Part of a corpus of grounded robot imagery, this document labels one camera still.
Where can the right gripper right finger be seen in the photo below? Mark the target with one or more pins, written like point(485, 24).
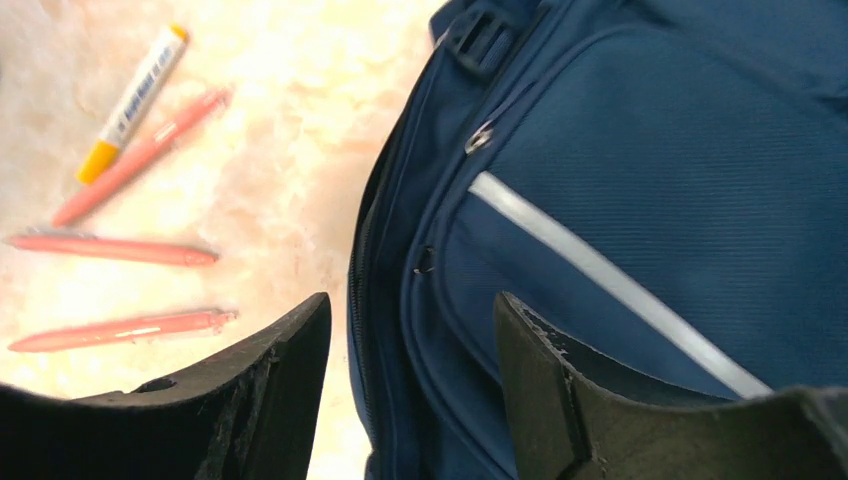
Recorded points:
point(574, 413)

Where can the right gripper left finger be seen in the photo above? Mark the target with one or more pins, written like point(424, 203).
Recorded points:
point(246, 412)

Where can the navy blue backpack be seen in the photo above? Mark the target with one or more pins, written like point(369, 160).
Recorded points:
point(664, 181)

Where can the lower orange pen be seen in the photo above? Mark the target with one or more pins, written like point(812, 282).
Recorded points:
point(118, 331)

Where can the middle orange pen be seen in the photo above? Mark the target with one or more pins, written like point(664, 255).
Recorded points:
point(125, 250)

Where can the white yellow marker pen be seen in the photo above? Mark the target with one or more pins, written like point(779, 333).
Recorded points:
point(135, 101)

